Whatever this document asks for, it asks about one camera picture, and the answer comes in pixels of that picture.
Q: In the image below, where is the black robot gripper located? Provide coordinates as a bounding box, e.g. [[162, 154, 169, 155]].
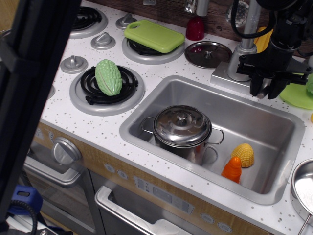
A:
[[237, 9, 313, 99]]

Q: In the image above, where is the silver faucet lever handle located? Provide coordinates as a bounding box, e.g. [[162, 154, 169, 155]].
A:
[[256, 78, 271, 99]]

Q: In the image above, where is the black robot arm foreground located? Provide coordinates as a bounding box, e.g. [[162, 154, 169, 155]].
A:
[[0, 0, 312, 226]]

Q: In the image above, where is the green plastic plate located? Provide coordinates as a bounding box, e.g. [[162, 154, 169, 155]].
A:
[[280, 83, 313, 110]]

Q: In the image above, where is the yellow toy banana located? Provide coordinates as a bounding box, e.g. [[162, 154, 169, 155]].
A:
[[254, 29, 273, 53]]

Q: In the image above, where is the silver toy faucet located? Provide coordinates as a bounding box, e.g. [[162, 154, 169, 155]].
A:
[[210, 0, 261, 95]]

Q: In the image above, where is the flat steel pot lid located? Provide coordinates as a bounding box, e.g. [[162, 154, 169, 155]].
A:
[[184, 41, 232, 69]]

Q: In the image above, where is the yellow toy corn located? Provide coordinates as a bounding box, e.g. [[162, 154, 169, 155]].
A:
[[231, 143, 254, 168]]

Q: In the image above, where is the hanging clear glass ball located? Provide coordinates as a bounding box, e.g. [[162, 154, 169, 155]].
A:
[[225, 0, 249, 28]]

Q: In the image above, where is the red plastic cup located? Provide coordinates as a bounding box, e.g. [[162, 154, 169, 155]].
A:
[[185, 16, 204, 41]]

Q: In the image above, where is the orange toy bottle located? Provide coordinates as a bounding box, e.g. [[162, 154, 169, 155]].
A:
[[221, 157, 242, 184]]

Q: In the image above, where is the steel bowl at right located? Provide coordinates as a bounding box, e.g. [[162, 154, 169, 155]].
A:
[[291, 159, 313, 226]]

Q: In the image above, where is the steel pot with lid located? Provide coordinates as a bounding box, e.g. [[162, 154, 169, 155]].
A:
[[141, 105, 224, 165]]

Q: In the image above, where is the green plastic cutting board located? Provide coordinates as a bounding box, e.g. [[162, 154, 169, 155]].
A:
[[124, 20, 185, 53]]

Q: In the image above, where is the back right stove burner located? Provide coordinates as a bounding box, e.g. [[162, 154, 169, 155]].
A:
[[122, 38, 185, 65]]

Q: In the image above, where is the grey stove knob back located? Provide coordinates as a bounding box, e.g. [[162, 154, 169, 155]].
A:
[[115, 13, 137, 30]]

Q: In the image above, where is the grey stove knob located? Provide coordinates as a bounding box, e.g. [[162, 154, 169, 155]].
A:
[[90, 32, 116, 50], [115, 13, 137, 30], [60, 55, 88, 74]]

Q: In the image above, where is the green toy bitter gourd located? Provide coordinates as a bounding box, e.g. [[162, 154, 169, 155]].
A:
[[95, 59, 122, 96]]

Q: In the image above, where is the grey stove knob middle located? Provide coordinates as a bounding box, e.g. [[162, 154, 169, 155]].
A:
[[90, 32, 116, 50]]

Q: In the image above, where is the front black stove burner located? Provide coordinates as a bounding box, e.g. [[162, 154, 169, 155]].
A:
[[69, 64, 145, 116]]

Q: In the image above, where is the back left stove burner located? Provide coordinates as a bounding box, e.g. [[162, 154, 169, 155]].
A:
[[69, 6, 108, 39]]

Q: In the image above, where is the grey stove knob front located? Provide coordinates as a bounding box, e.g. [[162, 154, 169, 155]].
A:
[[60, 55, 88, 74]]

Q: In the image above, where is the silver oven dial knob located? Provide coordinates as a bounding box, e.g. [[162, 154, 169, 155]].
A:
[[51, 137, 82, 165]]

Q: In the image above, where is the blue plastic clamp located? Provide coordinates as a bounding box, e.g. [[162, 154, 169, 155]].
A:
[[8, 185, 43, 215]]

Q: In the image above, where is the silver dishwasher door handle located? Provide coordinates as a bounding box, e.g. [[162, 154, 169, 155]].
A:
[[95, 186, 190, 235]]

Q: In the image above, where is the silver oven door handle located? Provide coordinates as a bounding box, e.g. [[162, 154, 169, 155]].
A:
[[24, 145, 82, 188]]

